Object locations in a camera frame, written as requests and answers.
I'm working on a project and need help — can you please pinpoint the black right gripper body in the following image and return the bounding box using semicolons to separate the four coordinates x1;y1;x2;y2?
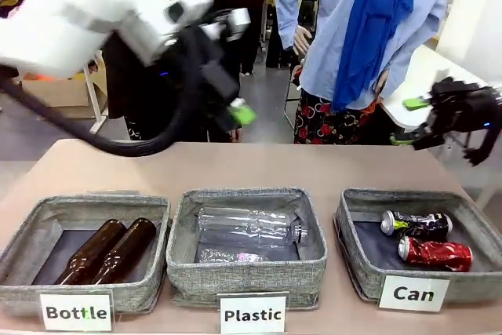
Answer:
426;77;502;144

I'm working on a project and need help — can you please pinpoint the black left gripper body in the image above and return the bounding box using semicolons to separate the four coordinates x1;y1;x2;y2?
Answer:
183;19;242;132

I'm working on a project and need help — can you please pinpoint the crushed black Pepsi can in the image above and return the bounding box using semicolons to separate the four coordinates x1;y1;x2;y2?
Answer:
380;209;454;240

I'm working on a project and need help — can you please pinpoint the crushed red can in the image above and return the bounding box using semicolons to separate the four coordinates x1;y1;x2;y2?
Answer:
397;235;475;273

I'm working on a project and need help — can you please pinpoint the crushed clear plastic bottle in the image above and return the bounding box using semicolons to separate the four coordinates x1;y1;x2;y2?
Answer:
197;247;272;264

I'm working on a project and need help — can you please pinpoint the brown glass bottle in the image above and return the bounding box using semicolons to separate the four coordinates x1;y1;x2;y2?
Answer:
91;217;158;286
54;219;128;286

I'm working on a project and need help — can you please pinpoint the grey basket labelled Can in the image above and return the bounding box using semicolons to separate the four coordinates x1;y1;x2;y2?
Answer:
333;187;502;305

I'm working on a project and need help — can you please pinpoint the grey basket labelled Plastic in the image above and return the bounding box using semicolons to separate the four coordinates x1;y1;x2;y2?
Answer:
166;186;329;310

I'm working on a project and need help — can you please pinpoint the white Can label sign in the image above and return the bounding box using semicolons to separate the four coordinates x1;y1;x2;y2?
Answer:
376;274;452;313

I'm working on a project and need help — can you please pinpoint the grey basket labelled Bottle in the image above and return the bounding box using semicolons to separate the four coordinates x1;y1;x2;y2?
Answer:
0;194;173;318

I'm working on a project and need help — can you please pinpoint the white side table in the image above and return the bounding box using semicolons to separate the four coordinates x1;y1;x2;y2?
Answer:
380;43;502;210

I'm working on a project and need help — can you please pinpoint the floral black red skirt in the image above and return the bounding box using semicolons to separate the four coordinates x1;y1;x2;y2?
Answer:
293;89;393;146

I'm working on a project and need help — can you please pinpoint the person in black cardigan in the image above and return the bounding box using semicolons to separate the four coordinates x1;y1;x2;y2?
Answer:
102;0;241;143

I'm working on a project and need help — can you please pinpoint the mannequin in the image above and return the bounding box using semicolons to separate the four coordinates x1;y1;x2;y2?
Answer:
292;24;390;95

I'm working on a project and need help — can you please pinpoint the blue scarf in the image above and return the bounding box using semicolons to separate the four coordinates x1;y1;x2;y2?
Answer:
331;0;416;114

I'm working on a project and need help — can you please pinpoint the white table with legs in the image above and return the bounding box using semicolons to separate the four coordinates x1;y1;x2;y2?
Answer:
80;60;110;140

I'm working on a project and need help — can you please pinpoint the light blue shirt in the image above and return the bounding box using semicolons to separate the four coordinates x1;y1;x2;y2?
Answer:
275;0;450;112

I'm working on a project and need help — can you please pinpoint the cardboard box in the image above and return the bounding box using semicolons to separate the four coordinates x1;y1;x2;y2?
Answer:
19;70;107;122

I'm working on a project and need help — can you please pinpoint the white Plastic label sign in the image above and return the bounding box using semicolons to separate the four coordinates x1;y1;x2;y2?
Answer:
216;291;290;335

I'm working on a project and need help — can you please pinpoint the white Bottle label sign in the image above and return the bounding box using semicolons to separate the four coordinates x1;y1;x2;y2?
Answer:
38;289;115;333

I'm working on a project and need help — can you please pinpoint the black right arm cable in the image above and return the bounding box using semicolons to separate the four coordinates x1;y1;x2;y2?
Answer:
464;129;497;168

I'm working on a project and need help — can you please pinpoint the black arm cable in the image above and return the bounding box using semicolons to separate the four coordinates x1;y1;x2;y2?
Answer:
464;129;497;168
0;50;195;158

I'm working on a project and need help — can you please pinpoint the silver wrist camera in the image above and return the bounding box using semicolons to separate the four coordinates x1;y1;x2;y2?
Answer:
198;7;253;43

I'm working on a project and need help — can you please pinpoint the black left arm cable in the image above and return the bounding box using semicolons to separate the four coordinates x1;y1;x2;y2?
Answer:
0;50;195;158

